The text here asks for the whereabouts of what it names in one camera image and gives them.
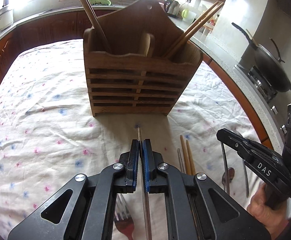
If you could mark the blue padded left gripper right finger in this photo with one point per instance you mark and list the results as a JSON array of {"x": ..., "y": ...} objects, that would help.
[{"x": 196, "y": 207}]

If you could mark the dark metal chopstick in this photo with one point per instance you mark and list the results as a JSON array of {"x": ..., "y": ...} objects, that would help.
[{"x": 145, "y": 197}]

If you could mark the large white cooker pot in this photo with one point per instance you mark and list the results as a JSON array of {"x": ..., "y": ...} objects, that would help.
[{"x": 6, "y": 17}]

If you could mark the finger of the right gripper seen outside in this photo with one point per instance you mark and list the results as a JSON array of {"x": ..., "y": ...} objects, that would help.
[{"x": 242, "y": 145}]

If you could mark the white floral tablecloth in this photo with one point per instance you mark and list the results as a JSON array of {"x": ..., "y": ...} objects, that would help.
[{"x": 48, "y": 133}]

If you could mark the green colander basket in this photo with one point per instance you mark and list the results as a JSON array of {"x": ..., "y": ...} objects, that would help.
[{"x": 100, "y": 2}]

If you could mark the dark spoon on cloth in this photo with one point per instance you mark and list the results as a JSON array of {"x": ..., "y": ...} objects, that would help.
[{"x": 226, "y": 173}]

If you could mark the wooden chopsticks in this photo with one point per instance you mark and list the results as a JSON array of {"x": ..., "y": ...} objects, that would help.
[
  {"x": 192, "y": 29},
  {"x": 95, "y": 23}
]

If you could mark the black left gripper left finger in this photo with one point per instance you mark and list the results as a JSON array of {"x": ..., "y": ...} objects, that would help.
[{"x": 84, "y": 207}]

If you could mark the wooden utensil holder caddy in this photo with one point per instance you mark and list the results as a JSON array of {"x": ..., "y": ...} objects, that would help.
[{"x": 134, "y": 76}]

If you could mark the black wok with handle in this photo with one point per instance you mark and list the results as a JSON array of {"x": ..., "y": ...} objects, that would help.
[{"x": 269, "y": 66}]

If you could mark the person right hand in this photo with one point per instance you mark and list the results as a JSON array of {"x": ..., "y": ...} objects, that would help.
[{"x": 275, "y": 221}]

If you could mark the metal chopsticks on cloth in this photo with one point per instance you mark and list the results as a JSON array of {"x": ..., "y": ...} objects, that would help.
[{"x": 180, "y": 160}]

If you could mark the gas stove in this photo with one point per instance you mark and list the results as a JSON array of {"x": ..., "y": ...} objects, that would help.
[{"x": 256, "y": 79}]

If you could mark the stainless electric kettle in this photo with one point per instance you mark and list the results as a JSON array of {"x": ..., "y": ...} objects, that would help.
[{"x": 171, "y": 7}]

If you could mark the dark lower cabinets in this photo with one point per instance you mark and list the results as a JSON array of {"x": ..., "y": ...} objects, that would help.
[{"x": 40, "y": 31}]

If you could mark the wooden chopstick bundle on cloth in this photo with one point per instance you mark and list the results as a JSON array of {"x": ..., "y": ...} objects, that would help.
[{"x": 187, "y": 157}]

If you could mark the red handled fork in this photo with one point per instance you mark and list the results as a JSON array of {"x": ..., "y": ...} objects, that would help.
[{"x": 122, "y": 218}]

